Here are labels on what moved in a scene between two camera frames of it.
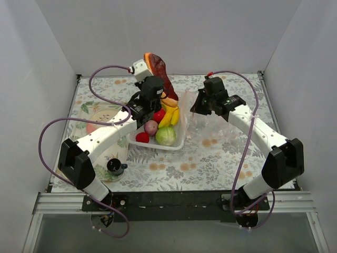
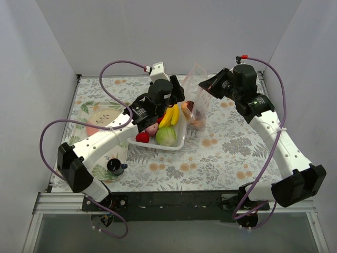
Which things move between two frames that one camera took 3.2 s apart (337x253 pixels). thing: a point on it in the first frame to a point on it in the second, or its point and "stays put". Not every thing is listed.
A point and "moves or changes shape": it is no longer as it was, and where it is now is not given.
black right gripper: [200, 103] to [214, 84]
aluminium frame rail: [293, 201] stays put
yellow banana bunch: [171, 117] stays put
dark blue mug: [115, 166] stays put
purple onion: [150, 127] stays put
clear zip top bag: [205, 126] moves or changes shape
